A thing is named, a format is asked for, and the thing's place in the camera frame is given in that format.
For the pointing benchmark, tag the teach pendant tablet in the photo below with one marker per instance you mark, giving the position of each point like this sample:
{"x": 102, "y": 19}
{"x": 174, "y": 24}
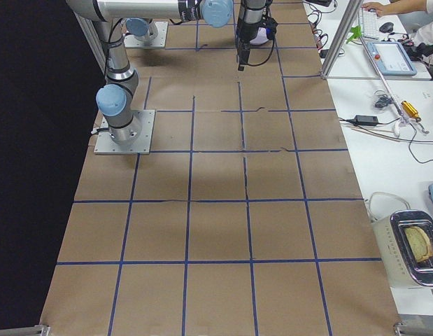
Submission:
{"x": 390, "y": 58}

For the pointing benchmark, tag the bread slice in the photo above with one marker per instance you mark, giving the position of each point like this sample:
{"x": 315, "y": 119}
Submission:
{"x": 420, "y": 243}

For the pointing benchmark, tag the green reacher grabber tool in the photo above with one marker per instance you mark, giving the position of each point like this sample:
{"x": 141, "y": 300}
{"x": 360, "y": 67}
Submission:
{"x": 404, "y": 118}

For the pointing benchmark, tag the black power adapter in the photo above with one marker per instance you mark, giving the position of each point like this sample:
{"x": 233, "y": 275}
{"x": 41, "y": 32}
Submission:
{"x": 366, "y": 120}

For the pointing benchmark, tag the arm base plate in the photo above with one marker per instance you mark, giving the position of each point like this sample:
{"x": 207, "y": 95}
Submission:
{"x": 145, "y": 34}
{"x": 132, "y": 139}

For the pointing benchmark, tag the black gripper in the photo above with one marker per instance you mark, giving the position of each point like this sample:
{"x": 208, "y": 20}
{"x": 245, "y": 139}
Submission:
{"x": 243, "y": 36}

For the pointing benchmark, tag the black mouse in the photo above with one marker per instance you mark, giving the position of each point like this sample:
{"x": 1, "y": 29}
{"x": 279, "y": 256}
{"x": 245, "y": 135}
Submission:
{"x": 386, "y": 27}

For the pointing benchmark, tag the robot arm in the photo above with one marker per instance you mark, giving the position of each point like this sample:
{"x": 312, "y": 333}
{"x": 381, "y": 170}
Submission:
{"x": 121, "y": 79}
{"x": 254, "y": 17}

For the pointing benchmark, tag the person hand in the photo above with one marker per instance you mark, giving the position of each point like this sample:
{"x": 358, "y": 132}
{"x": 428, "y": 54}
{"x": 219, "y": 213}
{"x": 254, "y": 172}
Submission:
{"x": 379, "y": 9}

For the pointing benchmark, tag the lavender plate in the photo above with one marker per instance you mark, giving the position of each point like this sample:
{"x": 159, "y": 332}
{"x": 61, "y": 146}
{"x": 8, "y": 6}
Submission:
{"x": 261, "y": 38}

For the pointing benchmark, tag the white keyboard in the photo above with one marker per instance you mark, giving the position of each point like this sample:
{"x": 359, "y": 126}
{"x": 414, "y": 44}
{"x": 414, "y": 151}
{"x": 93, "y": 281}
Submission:
{"x": 367, "y": 21}

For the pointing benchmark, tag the white toaster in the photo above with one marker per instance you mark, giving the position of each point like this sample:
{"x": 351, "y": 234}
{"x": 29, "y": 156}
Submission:
{"x": 400, "y": 265}

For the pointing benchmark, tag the aluminium frame post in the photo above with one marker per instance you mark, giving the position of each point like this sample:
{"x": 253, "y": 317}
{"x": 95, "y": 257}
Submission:
{"x": 340, "y": 36}

